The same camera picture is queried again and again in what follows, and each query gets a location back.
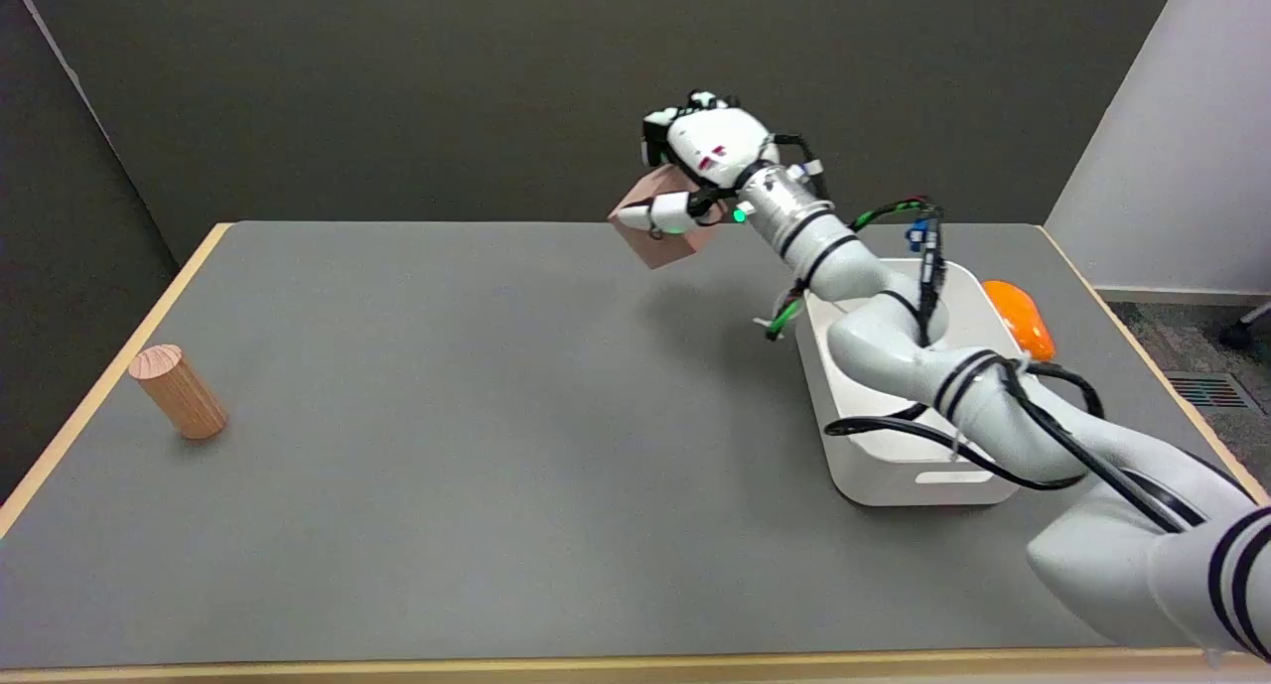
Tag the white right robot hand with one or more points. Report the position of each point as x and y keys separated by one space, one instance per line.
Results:
x=717 y=149

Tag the wooden cube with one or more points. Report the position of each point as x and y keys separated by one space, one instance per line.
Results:
x=663 y=243

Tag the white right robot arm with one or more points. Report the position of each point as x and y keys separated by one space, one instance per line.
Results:
x=993 y=396

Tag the white plastic box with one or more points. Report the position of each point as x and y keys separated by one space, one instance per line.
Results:
x=899 y=456

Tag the orange plastic object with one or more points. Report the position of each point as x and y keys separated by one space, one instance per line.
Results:
x=1020 y=318

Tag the floor vent grate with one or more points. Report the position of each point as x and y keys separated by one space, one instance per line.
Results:
x=1205 y=391

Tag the black chair caster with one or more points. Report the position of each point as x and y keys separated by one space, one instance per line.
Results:
x=1241 y=331

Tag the wooden cylinder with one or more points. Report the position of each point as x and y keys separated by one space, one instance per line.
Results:
x=178 y=391

